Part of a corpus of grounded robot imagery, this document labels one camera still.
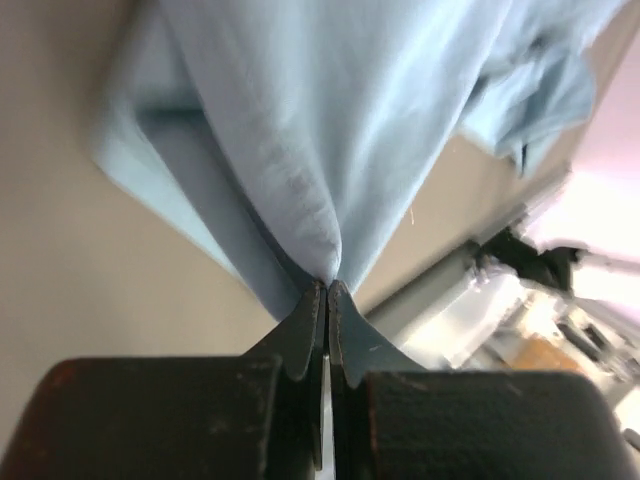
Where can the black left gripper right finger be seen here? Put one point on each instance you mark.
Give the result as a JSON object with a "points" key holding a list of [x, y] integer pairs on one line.
{"points": [[393, 419]]}

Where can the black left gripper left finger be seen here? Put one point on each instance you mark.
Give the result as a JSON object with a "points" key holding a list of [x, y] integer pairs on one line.
{"points": [[258, 415]]}

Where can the blue grey t shirt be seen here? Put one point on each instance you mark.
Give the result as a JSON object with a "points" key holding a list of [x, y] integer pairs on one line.
{"points": [[288, 138]]}

